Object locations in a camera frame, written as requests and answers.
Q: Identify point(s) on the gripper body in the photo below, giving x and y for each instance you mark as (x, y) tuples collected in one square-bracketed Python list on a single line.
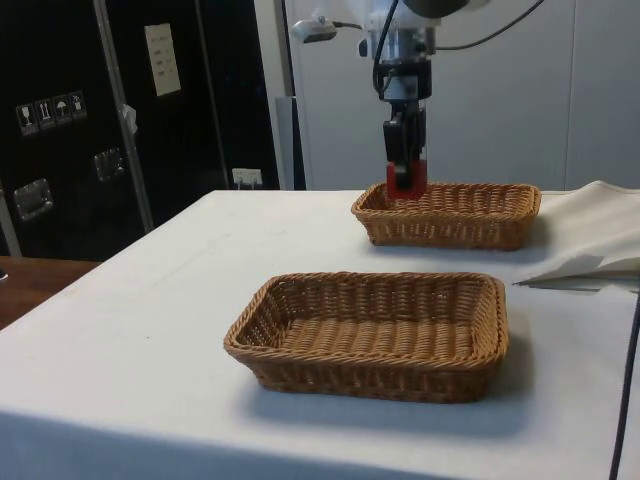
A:
[(424, 75)]

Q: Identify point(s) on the pale locker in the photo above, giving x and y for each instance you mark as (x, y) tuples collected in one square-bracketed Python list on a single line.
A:
[(340, 125)]

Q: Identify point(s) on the black cabinet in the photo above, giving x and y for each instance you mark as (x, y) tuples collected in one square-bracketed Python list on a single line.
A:
[(65, 150)]

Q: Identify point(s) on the red cube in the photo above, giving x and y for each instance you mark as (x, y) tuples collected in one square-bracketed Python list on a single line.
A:
[(391, 180)]

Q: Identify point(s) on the wicker basket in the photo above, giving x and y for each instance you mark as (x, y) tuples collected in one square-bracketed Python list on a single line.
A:
[(450, 220), (370, 340)]

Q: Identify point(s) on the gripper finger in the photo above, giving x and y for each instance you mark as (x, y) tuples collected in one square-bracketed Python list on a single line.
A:
[(395, 142), (419, 130)]

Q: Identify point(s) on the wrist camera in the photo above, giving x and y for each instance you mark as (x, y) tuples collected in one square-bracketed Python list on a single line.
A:
[(315, 31)]

